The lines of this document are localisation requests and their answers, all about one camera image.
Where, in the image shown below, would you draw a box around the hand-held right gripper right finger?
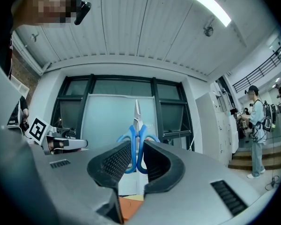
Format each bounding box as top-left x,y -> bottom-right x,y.
125,140 -> 276,225

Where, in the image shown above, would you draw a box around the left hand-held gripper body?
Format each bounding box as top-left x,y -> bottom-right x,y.
25,116 -> 64,156

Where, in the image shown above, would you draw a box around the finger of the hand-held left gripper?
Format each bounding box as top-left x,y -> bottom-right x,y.
60,137 -> 89,150

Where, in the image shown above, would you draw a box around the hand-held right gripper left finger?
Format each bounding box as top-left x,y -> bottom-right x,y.
31,140 -> 132,225

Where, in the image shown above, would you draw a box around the orange box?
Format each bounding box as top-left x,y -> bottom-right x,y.
118,196 -> 144,222

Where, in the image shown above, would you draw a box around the blue handled scissors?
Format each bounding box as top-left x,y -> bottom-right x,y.
116,99 -> 160,175

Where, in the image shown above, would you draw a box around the frosted glass panel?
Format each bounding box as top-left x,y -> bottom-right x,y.
81,93 -> 159,150

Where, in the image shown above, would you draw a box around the white shelf unit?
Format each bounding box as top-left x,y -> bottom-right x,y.
11,75 -> 30,98

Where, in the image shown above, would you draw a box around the wooden step platform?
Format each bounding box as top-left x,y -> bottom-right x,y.
228,135 -> 281,171

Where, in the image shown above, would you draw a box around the white cabinet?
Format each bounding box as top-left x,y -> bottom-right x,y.
227,116 -> 239,154

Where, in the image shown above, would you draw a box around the person's face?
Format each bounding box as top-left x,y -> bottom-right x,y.
11,0 -> 78,28

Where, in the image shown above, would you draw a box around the black metal railing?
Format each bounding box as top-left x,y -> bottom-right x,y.
232,47 -> 281,93

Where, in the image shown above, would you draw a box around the round ceiling detector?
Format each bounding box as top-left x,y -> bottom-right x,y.
203,25 -> 214,38

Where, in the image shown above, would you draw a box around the long ceiling light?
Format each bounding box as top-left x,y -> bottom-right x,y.
166,0 -> 232,28

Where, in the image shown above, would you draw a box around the black framed window wall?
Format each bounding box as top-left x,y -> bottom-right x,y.
50,74 -> 195,152

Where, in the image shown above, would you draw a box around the black floor cable with adapter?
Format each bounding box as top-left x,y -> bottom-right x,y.
264,175 -> 281,191

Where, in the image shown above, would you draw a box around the black head-mounted camera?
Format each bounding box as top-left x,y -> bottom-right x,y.
71,0 -> 92,26

